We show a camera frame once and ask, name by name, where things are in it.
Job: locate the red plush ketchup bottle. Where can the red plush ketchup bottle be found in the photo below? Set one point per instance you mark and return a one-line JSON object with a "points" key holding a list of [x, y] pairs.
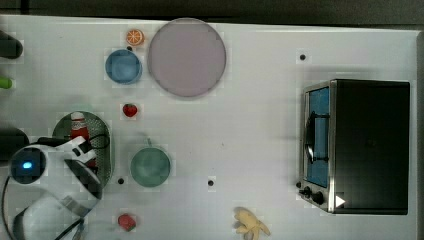
{"points": [[79, 128]]}

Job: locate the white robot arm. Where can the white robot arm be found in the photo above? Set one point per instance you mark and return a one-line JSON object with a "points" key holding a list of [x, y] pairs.
{"points": [[70, 188]]}

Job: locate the green oval strainer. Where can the green oval strainer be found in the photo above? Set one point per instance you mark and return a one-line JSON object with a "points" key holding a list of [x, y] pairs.
{"points": [[100, 138]]}

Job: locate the large grey round plate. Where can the large grey round plate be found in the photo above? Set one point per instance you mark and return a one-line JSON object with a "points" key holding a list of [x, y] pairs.
{"points": [[187, 57]]}

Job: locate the red strawberry toy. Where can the red strawberry toy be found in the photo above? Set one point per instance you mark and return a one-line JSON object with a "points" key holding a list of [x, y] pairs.
{"points": [[129, 110]]}

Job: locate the blue metal cup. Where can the blue metal cup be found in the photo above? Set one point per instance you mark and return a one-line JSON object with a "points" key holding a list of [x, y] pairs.
{"points": [[123, 67]]}

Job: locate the peeled banana toy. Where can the peeled banana toy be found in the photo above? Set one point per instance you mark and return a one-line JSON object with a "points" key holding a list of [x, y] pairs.
{"points": [[249, 225]]}

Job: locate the orange slice toy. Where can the orange slice toy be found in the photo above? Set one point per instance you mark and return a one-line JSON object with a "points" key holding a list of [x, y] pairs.
{"points": [[135, 37]]}

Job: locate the pink strawberry toy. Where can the pink strawberry toy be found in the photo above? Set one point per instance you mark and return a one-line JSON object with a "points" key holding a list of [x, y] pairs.
{"points": [[126, 222]]}

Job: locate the silver toaster oven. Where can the silver toaster oven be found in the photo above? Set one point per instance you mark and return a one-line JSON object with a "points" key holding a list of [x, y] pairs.
{"points": [[356, 146]]}

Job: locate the black frying pan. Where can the black frying pan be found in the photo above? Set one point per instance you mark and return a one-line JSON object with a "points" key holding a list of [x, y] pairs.
{"points": [[11, 140]]}

